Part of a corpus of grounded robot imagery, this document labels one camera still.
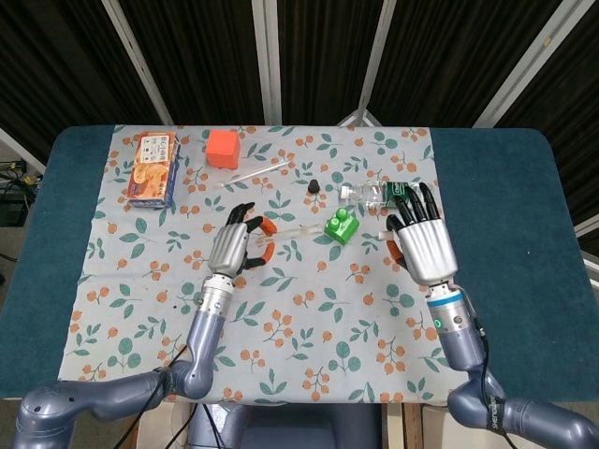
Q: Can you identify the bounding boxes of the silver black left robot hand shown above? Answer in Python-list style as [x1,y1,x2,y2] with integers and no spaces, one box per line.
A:
[207,201,277,277]

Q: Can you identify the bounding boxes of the green toy building brick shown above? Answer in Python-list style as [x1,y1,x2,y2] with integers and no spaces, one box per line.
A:
[323,208,361,246]

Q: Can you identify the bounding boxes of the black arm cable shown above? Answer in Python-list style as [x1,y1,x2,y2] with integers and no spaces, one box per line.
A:
[470,292,520,449]
[111,348,188,449]

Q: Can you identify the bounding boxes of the blue orange snack box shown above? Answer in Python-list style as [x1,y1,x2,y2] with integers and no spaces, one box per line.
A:
[125,130,183,210]

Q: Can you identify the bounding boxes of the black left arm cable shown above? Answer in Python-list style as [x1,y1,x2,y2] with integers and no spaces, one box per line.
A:
[111,348,188,449]

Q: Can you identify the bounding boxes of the orange foam cube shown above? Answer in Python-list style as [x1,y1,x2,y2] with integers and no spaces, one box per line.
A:
[206,129,242,170]

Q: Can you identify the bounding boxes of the grey robot torso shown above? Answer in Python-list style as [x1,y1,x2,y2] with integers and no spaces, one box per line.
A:
[186,401,389,449]

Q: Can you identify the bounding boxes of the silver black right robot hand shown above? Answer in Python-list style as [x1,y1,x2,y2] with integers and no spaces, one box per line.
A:
[384,181,459,285]

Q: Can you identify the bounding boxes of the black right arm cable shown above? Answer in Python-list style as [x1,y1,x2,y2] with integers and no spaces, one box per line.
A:
[470,292,520,449]

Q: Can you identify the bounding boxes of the floral orange-fruit tablecloth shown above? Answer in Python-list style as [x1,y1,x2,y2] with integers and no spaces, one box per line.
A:
[58,123,469,404]

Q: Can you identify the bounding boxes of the teal table cover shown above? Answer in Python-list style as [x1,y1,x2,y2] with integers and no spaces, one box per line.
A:
[0,124,599,401]

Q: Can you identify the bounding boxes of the clear bottle with green label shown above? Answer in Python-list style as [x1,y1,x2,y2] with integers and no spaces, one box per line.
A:
[340,180,434,210]

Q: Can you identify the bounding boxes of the tangled coloured cables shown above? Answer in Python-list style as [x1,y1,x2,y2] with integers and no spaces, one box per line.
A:
[0,158,46,197]

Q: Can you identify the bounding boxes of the white partition frame post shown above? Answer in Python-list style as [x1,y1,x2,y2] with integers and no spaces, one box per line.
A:
[471,0,593,128]
[101,0,175,126]
[251,0,284,126]
[336,0,399,127]

